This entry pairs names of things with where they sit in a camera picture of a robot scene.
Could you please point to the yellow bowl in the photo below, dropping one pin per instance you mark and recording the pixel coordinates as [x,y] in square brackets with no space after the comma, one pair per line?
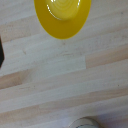
[63,23]

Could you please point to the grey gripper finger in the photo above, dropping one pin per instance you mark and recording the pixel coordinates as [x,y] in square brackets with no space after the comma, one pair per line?
[85,123]

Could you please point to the small black object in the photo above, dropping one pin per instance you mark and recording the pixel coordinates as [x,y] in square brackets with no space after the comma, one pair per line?
[1,53]

